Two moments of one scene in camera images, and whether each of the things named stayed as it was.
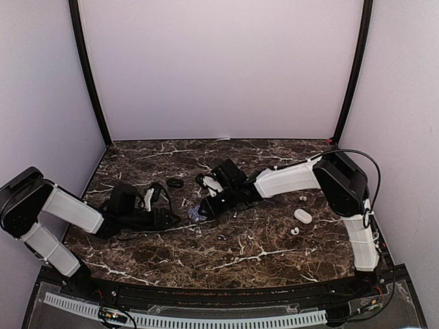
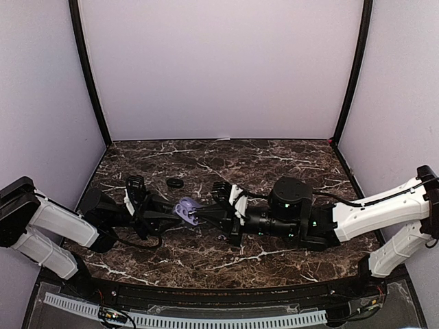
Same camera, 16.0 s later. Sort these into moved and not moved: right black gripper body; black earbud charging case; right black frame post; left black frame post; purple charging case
Moved: right black gripper body; purple charging case
Not moved: right black frame post; black earbud charging case; left black frame post
